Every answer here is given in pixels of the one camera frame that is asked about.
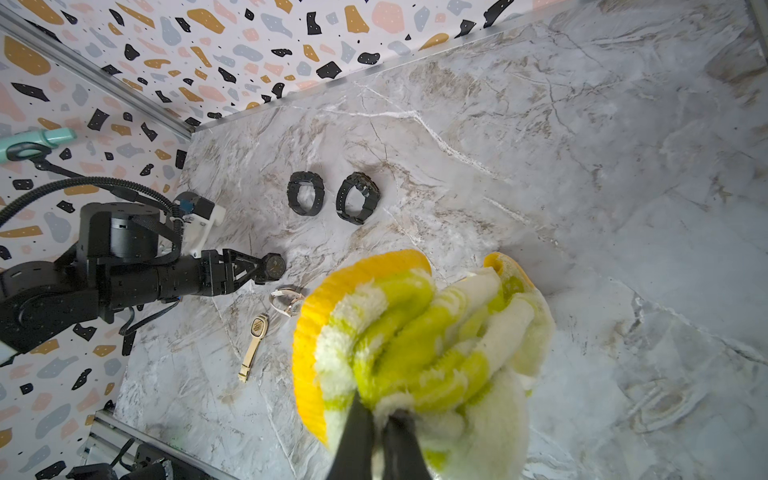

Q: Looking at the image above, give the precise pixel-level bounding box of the mint green microphone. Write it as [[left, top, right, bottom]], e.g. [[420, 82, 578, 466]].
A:
[[1, 128, 77, 163]]

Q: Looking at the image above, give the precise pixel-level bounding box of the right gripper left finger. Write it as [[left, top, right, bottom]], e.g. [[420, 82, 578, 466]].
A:
[[326, 393, 375, 480]]

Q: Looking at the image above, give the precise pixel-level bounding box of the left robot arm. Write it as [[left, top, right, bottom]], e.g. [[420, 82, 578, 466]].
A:
[[1, 177, 286, 361]]

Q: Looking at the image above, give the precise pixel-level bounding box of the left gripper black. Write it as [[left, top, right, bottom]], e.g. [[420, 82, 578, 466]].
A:
[[198, 249, 264, 296]]

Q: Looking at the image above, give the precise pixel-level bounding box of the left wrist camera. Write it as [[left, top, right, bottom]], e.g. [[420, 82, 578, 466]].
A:
[[174, 191, 226, 258]]

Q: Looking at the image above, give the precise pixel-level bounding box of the black microphone stand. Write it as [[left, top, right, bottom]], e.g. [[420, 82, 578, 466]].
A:
[[5, 142, 80, 178]]

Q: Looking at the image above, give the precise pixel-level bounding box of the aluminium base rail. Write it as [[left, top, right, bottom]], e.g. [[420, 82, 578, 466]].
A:
[[64, 410, 232, 480]]

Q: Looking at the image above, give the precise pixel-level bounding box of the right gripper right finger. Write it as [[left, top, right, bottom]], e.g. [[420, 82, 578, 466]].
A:
[[382, 416, 432, 480]]

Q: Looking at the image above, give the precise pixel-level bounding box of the yellow green white cloth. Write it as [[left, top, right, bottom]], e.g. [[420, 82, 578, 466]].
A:
[[292, 250, 555, 479]]

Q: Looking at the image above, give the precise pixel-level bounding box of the black digital watch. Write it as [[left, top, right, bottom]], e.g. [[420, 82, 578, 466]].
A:
[[335, 172, 381, 225]]

